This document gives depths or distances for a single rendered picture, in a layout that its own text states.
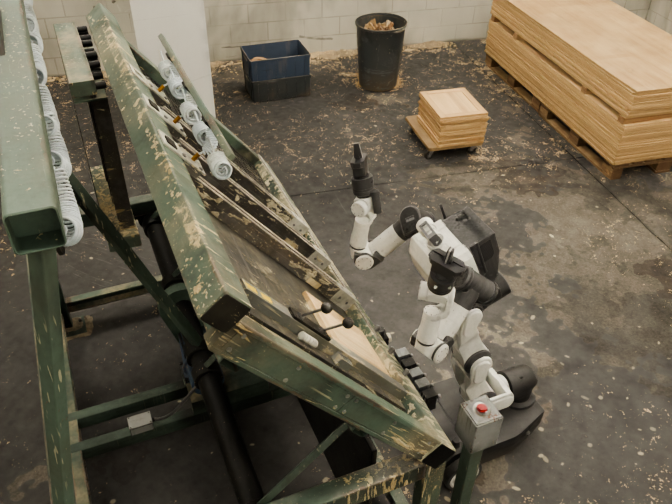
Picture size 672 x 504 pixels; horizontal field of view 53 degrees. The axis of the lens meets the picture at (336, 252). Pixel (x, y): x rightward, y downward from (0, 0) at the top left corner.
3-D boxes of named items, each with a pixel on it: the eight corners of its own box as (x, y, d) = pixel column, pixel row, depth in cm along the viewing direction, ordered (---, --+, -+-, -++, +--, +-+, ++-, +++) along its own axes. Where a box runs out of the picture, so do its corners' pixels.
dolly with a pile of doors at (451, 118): (483, 155, 580) (491, 113, 555) (426, 163, 569) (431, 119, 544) (455, 123, 626) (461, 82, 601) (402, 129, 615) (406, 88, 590)
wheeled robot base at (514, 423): (496, 372, 384) (507, 331, 363) (553, 443, 346) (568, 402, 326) (397, 406, 364) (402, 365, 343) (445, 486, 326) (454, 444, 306)
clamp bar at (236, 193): (322, 274, 316) (359, 240, 313) (127, 125, 235) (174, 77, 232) (314, 262, 323) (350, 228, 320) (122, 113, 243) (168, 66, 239)
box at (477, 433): (496, 446, 259) (504, 416, 248) (469, 456, 255) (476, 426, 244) (479, 422, 267) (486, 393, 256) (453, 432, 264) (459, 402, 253)
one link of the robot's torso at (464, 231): (473, 244, 295) (455, 187, 271) (518, 292, 271) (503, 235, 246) (416, 279, 294) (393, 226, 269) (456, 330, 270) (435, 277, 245)
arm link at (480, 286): (467, 308, 255) (486, 278, 254) (479, 317, 247) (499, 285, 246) (445, 295, 251) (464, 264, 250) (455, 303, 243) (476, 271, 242)
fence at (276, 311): (400, 400, 259) (407, 393, 259) (236, 297, 195) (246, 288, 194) (394, 390, 263) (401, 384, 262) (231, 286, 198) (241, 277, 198)
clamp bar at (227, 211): (347, 314, 296) (387, 278, 292) (142, 165, 215) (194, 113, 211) (338, 300, 303) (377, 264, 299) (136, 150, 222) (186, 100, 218)
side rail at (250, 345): (419, 461, 242) (442, 442, 241) (208, 350, 167) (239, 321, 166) (411, 448, 247) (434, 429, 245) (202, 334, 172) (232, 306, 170)
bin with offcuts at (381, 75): (409, 92, 677) (415, 28, 637) (360, 97, 666) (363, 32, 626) (393, 71, 716) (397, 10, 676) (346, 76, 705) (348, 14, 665)
